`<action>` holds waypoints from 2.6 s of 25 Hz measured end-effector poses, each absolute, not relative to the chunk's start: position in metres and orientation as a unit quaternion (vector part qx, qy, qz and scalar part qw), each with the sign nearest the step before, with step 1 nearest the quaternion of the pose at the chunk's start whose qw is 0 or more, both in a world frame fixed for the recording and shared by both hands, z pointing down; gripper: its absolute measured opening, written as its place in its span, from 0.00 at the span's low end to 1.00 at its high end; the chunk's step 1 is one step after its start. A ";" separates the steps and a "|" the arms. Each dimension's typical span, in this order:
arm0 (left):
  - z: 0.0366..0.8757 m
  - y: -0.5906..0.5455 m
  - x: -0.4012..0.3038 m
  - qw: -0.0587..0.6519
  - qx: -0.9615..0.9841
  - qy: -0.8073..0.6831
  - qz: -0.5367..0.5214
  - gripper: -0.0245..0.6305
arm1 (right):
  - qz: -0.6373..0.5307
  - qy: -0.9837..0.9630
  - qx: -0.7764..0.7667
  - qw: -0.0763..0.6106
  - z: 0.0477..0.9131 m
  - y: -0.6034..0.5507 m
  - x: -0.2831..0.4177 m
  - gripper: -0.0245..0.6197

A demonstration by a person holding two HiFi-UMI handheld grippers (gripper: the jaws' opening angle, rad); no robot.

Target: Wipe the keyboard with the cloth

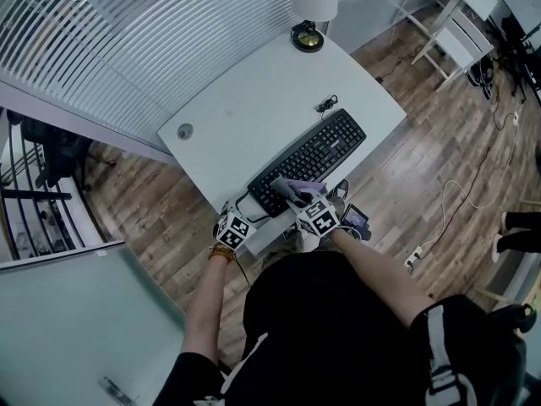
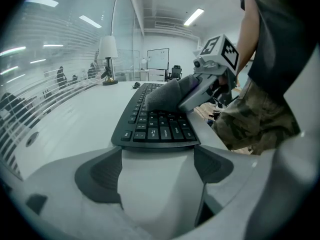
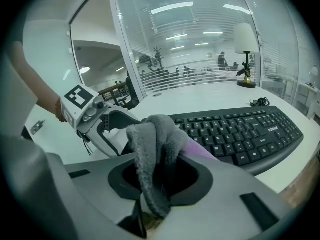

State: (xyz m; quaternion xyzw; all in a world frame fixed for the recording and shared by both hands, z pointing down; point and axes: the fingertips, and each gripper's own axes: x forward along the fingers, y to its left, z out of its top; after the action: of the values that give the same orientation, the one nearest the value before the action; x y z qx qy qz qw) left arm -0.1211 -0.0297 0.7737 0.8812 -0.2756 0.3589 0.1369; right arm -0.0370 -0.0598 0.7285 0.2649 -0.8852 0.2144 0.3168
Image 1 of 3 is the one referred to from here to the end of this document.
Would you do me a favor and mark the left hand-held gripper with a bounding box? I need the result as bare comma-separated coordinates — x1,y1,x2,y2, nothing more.
212,191,272,252

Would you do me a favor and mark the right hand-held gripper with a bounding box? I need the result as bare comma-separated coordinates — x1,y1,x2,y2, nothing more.
270,175,342,251

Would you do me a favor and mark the purple cloth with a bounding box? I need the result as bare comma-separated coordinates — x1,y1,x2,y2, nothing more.
270,176,329,206

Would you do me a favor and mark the black keyboard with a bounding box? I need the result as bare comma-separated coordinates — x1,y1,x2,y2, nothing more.
247,107,368,219

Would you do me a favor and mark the person's right forearm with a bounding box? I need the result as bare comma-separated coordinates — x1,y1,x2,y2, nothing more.
328,228,437,330

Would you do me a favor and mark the person's left forearm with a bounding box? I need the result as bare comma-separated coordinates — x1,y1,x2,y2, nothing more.
180,250,235,368

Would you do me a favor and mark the person's sneaker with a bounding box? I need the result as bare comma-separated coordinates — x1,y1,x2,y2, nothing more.
326,178,352,203

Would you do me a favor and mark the small screen device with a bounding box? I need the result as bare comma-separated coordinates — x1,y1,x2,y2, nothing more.
339,204,373,242

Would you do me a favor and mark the white power strip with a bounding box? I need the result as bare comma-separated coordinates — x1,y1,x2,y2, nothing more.
402,245,424,271

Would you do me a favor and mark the person's black shirt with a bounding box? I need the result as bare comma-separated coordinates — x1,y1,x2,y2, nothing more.
150,250,529,406

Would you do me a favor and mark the black office chair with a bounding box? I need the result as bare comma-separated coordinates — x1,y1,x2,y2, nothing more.
19,115,116,190

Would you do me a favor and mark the black metal railing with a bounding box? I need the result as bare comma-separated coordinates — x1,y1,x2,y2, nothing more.
0,107,88,262

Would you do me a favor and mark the white chair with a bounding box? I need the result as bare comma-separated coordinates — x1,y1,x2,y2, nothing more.
407,0,496,93

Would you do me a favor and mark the black tripod stand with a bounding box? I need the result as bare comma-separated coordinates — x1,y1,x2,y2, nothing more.
500,14,541,103

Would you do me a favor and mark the beaded bracelet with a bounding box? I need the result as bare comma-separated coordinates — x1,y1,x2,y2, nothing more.
208,243,236,265

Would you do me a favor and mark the black keyboard cable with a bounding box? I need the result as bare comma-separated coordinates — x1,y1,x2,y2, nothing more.
315,94,340,114

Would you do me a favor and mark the white power cable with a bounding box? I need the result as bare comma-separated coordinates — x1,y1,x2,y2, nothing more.
416,178,479,262

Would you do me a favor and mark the bundle of black cables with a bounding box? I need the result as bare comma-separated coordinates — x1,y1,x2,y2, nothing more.
466,54,496,102

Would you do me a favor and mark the metal door handle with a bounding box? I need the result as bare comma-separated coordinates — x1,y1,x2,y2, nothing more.
98,376,141,406

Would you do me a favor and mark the white cable with plug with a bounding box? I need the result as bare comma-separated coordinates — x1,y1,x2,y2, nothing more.
491,94,524,178

